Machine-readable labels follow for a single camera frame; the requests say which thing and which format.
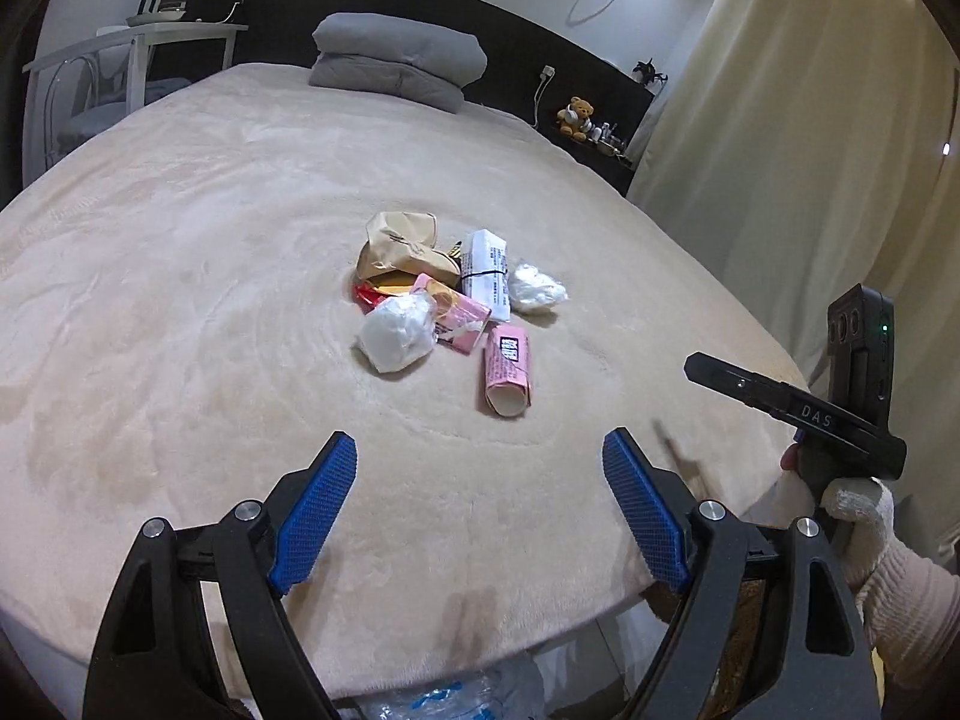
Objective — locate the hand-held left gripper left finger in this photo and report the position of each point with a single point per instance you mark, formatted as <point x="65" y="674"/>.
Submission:
<point x="315" y="510"/>

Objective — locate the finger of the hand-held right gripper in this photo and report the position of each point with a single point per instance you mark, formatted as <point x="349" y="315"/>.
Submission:
<point x="731" y="379"/>

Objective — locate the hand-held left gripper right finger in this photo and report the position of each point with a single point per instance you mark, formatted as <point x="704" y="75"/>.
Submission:
<point x="645" y="510"/>

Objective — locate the white plastic bag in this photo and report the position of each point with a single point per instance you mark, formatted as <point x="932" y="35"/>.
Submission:
<point x="397" y="334"/>

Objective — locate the white tissue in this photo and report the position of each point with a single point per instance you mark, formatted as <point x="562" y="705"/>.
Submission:
<point x="536" y="286"/>

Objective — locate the red yellow green wrapper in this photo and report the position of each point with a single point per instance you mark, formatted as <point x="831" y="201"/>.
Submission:
<point x="379" y="291"/>

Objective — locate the clear plastic bag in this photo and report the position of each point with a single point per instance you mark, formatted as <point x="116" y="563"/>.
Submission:
<point x="457" y="694"/>

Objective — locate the pink wrapper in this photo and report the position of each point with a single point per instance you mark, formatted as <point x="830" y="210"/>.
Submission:
<point x="461" y="315"/>

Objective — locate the white packet with black print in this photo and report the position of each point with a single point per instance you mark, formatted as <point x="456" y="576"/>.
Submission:
<point x="486" y="270"/>

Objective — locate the brown paper bag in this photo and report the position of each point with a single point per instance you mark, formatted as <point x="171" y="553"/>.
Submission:
<point x="397" y="244"/>

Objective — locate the dark brown wrapper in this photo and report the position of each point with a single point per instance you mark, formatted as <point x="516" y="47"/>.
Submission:
<point x="454" y="255"/>

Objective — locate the person's right forearm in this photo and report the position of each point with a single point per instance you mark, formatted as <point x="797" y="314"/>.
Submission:
<point x="915" y="615"/>

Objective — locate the person's right hand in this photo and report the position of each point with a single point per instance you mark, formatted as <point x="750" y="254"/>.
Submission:
<point x="862" y="510"/>

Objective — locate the cream curtain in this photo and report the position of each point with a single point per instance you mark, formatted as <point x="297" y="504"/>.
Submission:
<point x="787" y="127"/>

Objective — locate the beige plush bed blanket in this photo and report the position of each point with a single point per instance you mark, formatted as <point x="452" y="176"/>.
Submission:
<point x="225" y="277"/>

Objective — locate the cluster of small bottles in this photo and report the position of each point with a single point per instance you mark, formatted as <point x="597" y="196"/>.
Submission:
<point x="611" y="141"/>

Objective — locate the brown teddy bear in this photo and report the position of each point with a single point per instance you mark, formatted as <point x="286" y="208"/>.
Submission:
<point x="576" y="118"/>

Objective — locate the black figurine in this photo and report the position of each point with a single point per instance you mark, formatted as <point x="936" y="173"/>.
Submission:
<point x="649" y="72"/>

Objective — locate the grey pillow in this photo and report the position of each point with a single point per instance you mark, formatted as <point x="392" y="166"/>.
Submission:
<point x="382" y="82"/>

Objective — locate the clear chair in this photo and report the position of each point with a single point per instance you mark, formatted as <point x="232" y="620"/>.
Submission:
<point x="90" y="116"/>

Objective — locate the black headboard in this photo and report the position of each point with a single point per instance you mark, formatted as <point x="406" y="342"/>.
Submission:
<point x="450" y="7"/>

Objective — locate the grey pillows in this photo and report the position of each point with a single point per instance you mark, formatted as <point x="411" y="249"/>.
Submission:
<point x="405" y="37"/>

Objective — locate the white side table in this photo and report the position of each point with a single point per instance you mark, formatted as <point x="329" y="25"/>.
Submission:
<point x="180" y="31"/>

